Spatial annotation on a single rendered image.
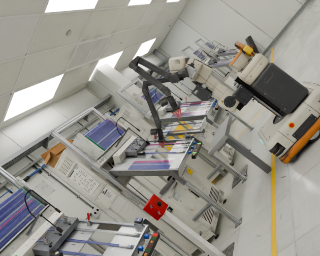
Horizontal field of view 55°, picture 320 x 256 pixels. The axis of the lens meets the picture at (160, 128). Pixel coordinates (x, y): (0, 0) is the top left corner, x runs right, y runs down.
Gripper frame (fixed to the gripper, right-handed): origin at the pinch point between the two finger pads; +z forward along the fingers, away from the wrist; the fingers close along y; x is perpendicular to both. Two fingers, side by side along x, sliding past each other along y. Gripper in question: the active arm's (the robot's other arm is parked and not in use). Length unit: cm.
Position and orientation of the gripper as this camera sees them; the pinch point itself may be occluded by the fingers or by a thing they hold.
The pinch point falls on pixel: (162, 146)
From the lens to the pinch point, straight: 329.6
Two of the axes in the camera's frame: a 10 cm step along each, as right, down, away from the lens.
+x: 9.4, -0.5, -3.5
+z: 1.7, 9.3, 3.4
